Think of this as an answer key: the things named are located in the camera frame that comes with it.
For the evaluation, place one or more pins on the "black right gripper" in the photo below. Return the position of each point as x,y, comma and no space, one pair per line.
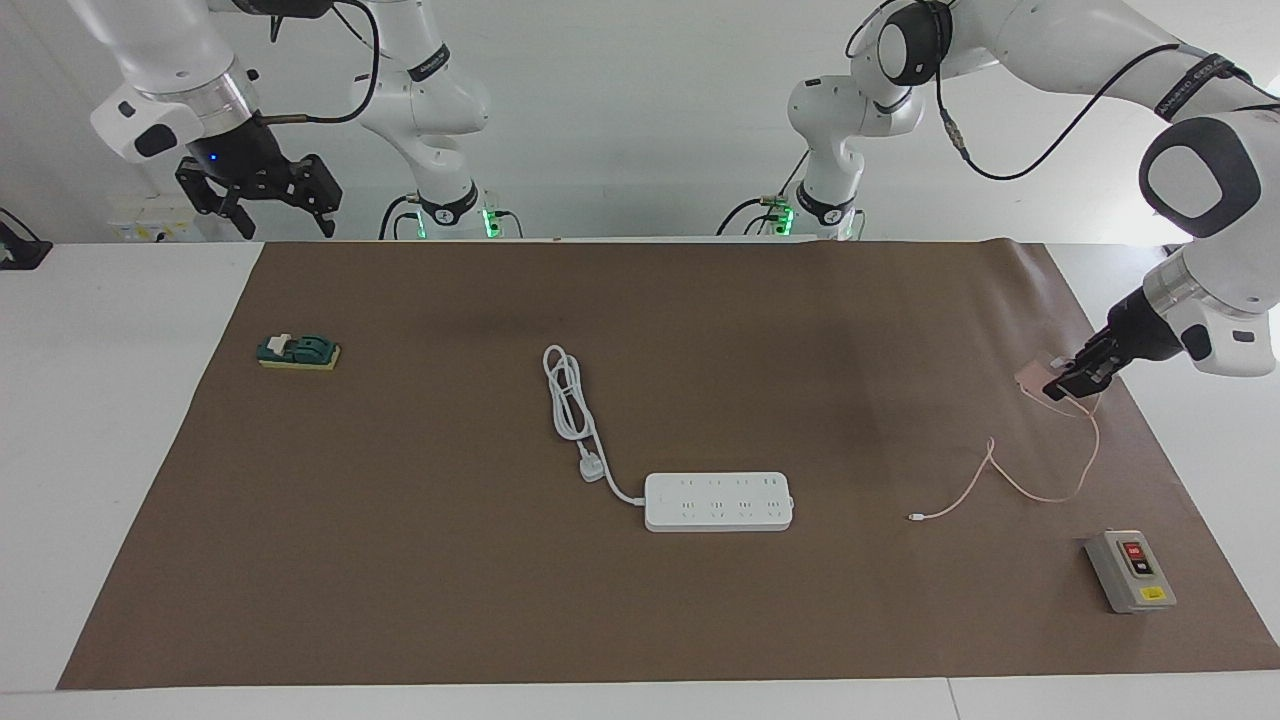
235,160

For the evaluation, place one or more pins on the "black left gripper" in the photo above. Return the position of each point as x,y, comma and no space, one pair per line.
1145,330

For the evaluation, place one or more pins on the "pink charger adapter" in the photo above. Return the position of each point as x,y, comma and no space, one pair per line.
1035,375

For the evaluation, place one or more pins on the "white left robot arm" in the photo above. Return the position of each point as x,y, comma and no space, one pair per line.
1200,180

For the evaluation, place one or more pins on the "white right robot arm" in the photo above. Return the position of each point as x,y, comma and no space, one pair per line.
170,40

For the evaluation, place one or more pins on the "white power strip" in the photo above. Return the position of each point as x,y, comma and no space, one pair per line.
720,502

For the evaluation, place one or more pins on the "black desk clamp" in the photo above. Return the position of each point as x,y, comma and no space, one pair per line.
25,255

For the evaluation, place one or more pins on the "brown table mat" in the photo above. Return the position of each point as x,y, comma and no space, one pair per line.
700,600

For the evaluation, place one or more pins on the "white wall socket box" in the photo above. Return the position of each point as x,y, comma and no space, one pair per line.
150,225

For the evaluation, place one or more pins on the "grey on-off switch box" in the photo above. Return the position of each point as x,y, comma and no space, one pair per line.
1130,572

